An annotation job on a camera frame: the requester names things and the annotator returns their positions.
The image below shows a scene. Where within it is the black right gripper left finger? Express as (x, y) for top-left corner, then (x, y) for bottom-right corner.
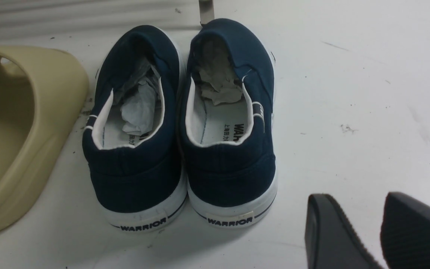
(304, 194), (382, 269)

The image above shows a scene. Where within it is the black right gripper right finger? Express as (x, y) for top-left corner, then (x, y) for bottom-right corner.
(380, 192), (430, 269)

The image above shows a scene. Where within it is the navy slip-on shoe right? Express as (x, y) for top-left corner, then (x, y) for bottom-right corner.
(177, 18), (278, 229)

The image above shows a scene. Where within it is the navy slip-on shoe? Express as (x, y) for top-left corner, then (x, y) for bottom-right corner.
(82, 25), (187, 234)
(177, 18), (278, 229)

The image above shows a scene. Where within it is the navy slip-on shoe left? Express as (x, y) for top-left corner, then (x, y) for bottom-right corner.
(82, 25), (187, 234)

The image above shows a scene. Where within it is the stainless steel shoe rack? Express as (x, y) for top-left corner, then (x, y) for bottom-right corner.
(198, 0), (215, 27)

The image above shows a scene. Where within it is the olive green slipper right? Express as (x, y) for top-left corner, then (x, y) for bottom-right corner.
(0, 45), (89, 231)

